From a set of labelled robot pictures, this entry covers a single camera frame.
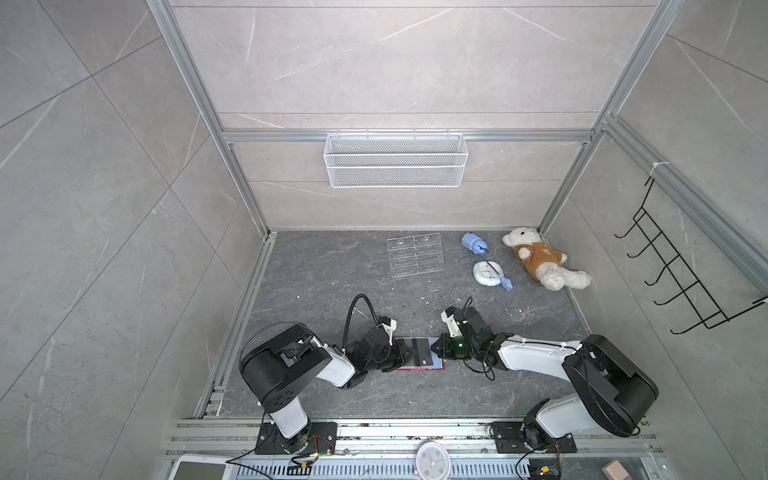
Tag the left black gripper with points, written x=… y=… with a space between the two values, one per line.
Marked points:
x=401 y=359

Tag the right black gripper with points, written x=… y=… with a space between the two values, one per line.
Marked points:
x=444 y=352

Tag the red card holder wallet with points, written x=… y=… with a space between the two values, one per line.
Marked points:
x=439 y=363

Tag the clear acrylic organizer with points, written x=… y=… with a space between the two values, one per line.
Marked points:
x=415 y=255

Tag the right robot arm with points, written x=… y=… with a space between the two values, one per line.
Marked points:
x=610 y=390

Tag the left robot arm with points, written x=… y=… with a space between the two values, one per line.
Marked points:
x=279 y=369

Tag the small blue brush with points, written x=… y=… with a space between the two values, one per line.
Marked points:
x=506 y=283

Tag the blue plastic bottle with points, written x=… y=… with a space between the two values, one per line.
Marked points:
x=474 y=243

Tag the white round clock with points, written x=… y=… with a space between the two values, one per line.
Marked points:
x=432 y=462

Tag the white teddy bear brown shirt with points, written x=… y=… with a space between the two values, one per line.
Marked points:
x=543 y=262

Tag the pink eraser block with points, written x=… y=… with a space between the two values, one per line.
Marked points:
x=614 y=470

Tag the white tablet device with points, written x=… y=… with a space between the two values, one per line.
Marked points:
x=202 y=467

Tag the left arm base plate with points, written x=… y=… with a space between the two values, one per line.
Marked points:
x=316 y=437

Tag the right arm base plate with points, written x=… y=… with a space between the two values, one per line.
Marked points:
x=510 y=438

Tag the white wire mesh basket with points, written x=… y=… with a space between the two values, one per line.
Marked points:
x=366 y=160

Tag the black wall hook rack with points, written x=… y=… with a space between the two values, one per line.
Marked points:
x=708 y=312

